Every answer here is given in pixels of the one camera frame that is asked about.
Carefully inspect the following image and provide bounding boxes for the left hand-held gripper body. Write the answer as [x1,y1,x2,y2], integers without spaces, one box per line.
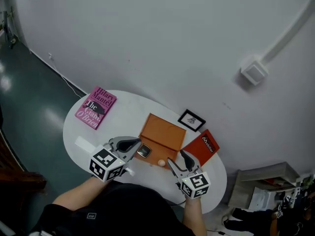
[90,144,135,183]

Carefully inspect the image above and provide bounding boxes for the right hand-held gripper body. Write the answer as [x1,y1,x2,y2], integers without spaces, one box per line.
[176,167,212,200]

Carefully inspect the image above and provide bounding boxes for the small square dark box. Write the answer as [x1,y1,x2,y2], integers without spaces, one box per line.
[137,144,153,158]

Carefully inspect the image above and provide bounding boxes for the orange leather tray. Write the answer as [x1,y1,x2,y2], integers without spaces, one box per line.
[137,113,187,170]

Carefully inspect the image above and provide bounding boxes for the person's left forearm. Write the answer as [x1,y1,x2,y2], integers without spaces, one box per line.
[52,177,107,210]

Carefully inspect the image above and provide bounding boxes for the person's right forearm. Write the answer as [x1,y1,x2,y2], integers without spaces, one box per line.
[184,197,207,236]

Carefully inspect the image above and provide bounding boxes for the white curved table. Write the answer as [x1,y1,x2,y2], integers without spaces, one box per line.
[63,89,227,215]

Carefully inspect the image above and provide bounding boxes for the red book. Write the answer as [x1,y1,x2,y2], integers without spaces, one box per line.
[181,129,220,167]

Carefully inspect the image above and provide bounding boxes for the pink book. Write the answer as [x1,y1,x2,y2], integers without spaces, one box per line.
[74,86,118,131]

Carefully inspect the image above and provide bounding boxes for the grey wooden shelf unit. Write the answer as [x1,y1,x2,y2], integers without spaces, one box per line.
[227,161,301,210]

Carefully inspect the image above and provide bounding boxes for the person's black shirt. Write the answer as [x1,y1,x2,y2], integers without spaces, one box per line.
[29,182,197,236]

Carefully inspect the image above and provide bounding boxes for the white paper sheet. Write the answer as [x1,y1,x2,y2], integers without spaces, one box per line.
[251,187,274,210]

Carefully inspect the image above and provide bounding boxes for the brown wooden staircase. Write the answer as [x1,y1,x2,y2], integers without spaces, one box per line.
[0,129,47,231]

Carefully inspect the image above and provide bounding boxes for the grey upright stand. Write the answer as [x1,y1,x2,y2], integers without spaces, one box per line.
[1,7,19,49]

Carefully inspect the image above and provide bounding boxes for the black picture frame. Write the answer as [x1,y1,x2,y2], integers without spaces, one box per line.
[177,109,206,132]

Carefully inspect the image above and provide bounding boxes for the white wall outlet cable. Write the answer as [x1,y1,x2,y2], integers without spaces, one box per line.
[48,53,86,98]

